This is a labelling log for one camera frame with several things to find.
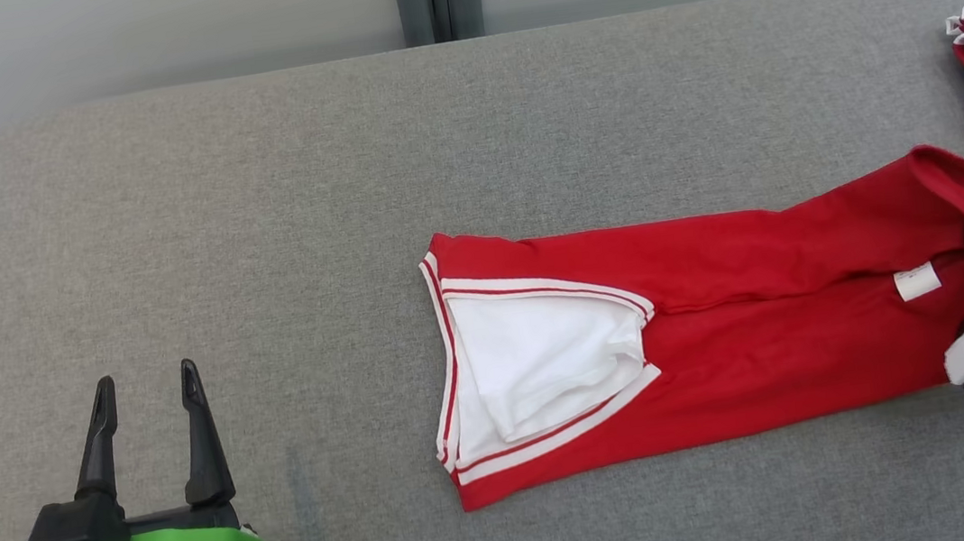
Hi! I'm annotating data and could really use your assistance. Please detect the red and white basketball jersey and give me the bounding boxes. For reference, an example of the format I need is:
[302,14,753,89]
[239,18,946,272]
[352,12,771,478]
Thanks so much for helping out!
[409,141,964,517]

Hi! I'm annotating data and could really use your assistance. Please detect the grey fabric sofa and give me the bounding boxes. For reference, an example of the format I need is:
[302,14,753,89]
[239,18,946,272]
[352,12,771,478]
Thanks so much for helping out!
[0,0,964,541]

